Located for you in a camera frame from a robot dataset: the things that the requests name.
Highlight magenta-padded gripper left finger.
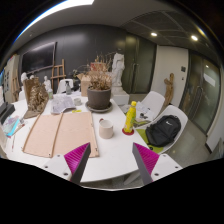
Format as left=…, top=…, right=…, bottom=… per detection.
left=42, top=142, right=92, bottom=185

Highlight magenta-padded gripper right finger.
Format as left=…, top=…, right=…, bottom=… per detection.
left=131, top=142, right=184, bottom=186

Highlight yellow drink bottle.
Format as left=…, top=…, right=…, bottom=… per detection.
left=123, top=100, right=138, bottom=134

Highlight green seat cushion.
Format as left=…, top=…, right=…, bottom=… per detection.
left=135, top=128, right=164, bottom=154

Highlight light wooden board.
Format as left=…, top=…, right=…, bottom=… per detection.
left=21, top=111, right=100, bottom=159

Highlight black backpack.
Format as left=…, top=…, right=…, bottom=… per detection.
left=145, top=114, right=182, bottom=148

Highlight flat round red coaster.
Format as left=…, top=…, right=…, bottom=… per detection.
left=121, top=127, right=135, bottom=136

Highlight stack of papers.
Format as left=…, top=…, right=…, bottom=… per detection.
left=134, top=100, right=154, bottom=128

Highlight grey plant saucer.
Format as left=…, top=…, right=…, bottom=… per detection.
left=84, top=100, right=114, bottom=114

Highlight white chair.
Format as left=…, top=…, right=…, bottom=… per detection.
left=134, top=104, right=189, bottom=154
left=55, top=78, right=74, bottom=95
left=134, top=90, right=166, bottom=118

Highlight printed paper sheets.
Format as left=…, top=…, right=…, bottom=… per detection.
left=50, top=95, right=76, bottom=115

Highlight dried plant in dark pot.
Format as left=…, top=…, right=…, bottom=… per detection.
left=87, top=53, right=114, bottom=110

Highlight clear spray bottle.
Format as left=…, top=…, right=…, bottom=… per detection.
left=65, top=80, right=72, bottom=96

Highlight wooden figure sculpture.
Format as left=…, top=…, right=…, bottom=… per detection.
left=163, top=72, right=175, bottom=108

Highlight colourful book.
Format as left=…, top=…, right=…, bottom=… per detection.
left=2, top=114, right=22, bottom=136

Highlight cardboard box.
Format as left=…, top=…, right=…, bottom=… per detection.
left=76, top=63, right=113, bottom=98

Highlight small white figurine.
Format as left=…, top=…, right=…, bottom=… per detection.
left=43, top=75, right=53, bottom=93

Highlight black box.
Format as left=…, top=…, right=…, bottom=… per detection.
left=0, top=101, right=16, bottom=125

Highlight glass door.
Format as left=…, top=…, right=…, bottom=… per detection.
left=186, top=51, right=223, bottom=134

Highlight wooden easel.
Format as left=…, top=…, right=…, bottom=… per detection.
left=50, top=58, right=67, bottom=91
left=11, top=69, right=22, bottom=101

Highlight white torso statue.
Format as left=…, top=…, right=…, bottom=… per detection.
left=110, top=52, right=126, bottom=88

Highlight dark double door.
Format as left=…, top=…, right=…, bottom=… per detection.
left=123, top=34, right=157, bottom=94

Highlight white bust statue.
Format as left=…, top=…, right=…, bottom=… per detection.
left=20, top=72, right=30, bottom=84

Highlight white cabinet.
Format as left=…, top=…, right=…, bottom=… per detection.
left=3, top=54, right=21, bottom=103

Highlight long ceiling light panel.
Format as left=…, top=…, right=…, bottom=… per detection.
left=14, top=0, right=95, bottom=43

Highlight white mug with red handle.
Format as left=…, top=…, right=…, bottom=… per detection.
left=98, top=117, right=115, bottom=140

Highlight white pedestal block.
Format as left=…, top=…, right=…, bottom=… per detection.
left=111, top=86, right=130, bottom=106

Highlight black wall screen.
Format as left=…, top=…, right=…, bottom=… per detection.
left=20, top=41, right=57, bottom=75

